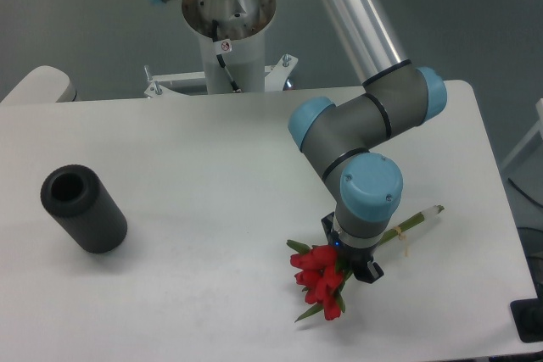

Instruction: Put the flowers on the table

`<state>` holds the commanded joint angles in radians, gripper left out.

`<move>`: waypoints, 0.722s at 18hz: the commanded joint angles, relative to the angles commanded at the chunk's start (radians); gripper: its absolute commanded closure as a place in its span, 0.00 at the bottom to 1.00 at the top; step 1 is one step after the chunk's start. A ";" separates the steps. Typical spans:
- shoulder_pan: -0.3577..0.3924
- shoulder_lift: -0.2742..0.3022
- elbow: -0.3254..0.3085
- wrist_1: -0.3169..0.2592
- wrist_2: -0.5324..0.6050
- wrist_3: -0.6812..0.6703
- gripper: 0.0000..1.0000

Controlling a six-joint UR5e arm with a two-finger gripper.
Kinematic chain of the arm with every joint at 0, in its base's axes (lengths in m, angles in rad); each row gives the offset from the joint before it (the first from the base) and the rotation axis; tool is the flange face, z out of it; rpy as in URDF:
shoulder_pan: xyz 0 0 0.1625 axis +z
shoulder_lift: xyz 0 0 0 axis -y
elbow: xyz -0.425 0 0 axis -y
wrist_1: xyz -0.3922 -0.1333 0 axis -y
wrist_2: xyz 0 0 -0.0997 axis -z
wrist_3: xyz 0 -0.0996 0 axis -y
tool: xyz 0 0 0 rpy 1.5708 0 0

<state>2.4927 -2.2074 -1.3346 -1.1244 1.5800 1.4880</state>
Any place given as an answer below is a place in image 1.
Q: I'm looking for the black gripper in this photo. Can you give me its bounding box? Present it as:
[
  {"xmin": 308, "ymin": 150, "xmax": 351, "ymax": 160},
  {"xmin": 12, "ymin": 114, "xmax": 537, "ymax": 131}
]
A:
[{"xmin": 321, "ymin": 212, "xmax": 384, "ymax": 284}]

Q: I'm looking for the red tulip bouquet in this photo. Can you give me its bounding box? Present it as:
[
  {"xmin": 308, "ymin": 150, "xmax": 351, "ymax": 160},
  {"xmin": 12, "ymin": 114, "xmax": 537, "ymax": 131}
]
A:
[{"xmin": 286, "ymin": 204, "xmax": 445, "ymax": 323}]

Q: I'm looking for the white rounded side table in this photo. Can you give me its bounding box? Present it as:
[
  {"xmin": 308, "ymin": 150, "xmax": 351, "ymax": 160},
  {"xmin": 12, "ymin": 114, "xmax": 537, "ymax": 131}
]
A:
[{"xmin": 1, "ymin": 65, "xmax": 78, "ymax": 106}]

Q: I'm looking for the black ribbed cylindrical vase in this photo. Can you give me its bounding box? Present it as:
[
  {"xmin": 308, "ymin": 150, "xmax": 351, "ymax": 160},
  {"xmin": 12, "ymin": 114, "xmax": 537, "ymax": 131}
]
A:
[{"xmin": 40, "ymin": 164, "xmax": 127, "ymax": 253}]

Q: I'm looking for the white pedestal base frame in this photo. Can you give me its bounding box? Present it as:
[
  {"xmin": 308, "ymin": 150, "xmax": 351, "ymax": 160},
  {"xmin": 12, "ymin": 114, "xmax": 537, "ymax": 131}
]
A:
[{"xmin": 143, "ymin": 53, "xmax": 299, "ymax": 98}]

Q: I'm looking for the black pedestal cable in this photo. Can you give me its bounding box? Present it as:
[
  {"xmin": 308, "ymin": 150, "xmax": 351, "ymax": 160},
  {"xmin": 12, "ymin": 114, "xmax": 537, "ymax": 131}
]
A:
[{"xmin": 210, "ymin": 19, "xmax": 244, "ymax": 94}]

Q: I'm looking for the black box at table edge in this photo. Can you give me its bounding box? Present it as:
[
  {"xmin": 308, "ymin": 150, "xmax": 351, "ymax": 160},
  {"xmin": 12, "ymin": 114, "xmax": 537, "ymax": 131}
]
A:
[{"xmin": 510, "ymin": 298, "xmax": 542, "ymax": 343}]

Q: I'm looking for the black floor cable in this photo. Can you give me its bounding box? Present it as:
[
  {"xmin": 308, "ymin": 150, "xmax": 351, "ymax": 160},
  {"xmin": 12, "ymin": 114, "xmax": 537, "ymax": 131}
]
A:
[{"xmin": 507, "ymin": 177, "xmax": 543, "ymax": 206}]

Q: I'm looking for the white furniture frame right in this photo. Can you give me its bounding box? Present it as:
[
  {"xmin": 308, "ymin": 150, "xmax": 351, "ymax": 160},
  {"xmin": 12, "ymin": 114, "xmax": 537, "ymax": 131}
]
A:
[{"xmin": 500, "ymin": 99, "xmax": 542, "ymax": 173}]

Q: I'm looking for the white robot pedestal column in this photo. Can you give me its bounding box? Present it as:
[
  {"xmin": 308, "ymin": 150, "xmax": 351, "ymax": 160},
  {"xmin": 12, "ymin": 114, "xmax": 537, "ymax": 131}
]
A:
[{"xmin": 182, "ymin": 0, "xmax": 276, "ymax": 94}]

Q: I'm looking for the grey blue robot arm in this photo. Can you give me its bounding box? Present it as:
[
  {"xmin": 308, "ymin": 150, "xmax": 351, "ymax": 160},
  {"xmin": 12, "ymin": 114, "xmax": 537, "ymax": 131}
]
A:
[{"xmin": 150, "ymin": 0, "xmax": 447, "ymax": 283}]

